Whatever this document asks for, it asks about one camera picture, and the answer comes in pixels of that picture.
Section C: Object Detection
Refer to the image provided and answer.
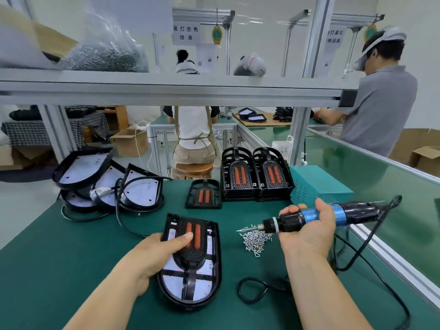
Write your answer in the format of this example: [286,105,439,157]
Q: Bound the person's left hand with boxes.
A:
[118,232,194,296]

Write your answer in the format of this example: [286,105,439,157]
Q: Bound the person's right hand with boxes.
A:
[278,198,337,261]

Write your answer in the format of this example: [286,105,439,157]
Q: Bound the blue black electric screwdriver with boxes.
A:
[236,199,392,235]

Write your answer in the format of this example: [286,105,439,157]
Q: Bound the black tail light assembly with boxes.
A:
[157,213,223,312]

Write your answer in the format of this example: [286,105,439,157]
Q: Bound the person's right forearm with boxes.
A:
[285,251,374,330]

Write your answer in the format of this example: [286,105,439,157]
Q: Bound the person's left forearm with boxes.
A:
[63,263,148,330]

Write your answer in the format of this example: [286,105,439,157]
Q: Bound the teal metal power supply box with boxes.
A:
[289,165,355,209]

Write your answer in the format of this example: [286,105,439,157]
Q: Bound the black grille with orange reflectors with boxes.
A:
[185,179,223,210]

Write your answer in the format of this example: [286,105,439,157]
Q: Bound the green conveyor line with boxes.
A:
[237,117,440,310]

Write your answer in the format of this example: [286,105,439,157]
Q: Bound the black tail light housing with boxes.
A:
[117,164,166,214]
[60,188,101,214]
[52,149,115,191]
[93,161,127,209]
[237,107,267,123]

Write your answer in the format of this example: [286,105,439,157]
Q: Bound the stack of black grille parts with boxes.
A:
[220,147,262,202]
[253,147,296,202]

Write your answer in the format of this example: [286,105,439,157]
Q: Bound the round wooden stool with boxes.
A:
[170,162,215,180]

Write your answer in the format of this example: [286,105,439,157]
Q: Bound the pile of small silver screws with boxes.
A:
[240,226,274,258]

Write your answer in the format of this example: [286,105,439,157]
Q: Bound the white power strip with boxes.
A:
[272,135,295,159]

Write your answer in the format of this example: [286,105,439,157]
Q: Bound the open cardboard box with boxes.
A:
[110,128,150,158]

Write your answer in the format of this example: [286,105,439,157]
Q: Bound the pile of black lamp parts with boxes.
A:
[273,106,295,123]

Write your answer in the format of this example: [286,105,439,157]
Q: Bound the large cardboard boxes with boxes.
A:
[389,128,440,178]

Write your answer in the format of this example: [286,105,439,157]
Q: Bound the checked cloth covered table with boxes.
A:
[1,111,110,149]

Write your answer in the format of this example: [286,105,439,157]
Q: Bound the white hanging sign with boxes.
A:
[171,22,201,46]
[324,27,347,47]

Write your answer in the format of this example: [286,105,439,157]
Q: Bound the clear bag of screws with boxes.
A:
[58,8,150,73]

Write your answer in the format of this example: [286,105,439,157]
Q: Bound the brown cardboard box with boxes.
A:
[0,4,79,70]

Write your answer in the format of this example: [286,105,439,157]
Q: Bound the black screwdriver power cable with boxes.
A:
[236,195,412,330]

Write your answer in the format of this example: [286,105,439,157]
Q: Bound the aluminium workbench shelf frame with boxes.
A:
[0,0,361,158]

